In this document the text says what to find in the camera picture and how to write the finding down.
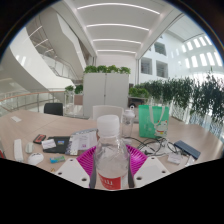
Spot white paper slip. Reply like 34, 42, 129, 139
9, 115, 23, 123

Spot red-labelled clear water bottle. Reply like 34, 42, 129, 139
89, 114, 132, 191

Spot tall clear white-capped bottle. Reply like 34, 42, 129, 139
121, 107, 136, 138

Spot green tote bag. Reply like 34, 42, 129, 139
137, 104, 170, 140

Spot black chair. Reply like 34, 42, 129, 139
43, 102, 64, 117

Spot small red-black device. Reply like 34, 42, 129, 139
32, 133, 47, 145

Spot white card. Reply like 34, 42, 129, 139
41, 138, 58, 150

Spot glass planters with green plants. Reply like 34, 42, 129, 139
64, 84, 84, 108

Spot white power bank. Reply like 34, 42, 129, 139
13, 138, 25, 163

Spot small white case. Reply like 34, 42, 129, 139
25, 142, 35, 155

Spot white cabinet with plants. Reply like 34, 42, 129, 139
82, 64, 132, 119

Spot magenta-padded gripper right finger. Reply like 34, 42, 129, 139
127, 145, 171, 189

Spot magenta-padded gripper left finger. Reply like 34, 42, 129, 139
54, 146, 98, 190

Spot tangled black cables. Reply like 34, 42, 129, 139
124, 135, 183, 158

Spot white computer mouse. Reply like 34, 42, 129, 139
27, 152, 45, 166

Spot row of green hedge plants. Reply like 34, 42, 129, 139
128, 71, 224, 134

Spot ceiling strip lights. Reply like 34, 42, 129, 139
76, 2, 162, 55

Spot clear plastic packet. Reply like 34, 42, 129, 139
185, 155, 197, 168
167, 152, 183, 165

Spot small teal item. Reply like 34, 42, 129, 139
49, 155, 67, 164

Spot white chair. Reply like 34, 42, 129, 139
91, 104, 124, 122

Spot black notebook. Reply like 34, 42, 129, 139
43, 135, 72, 155

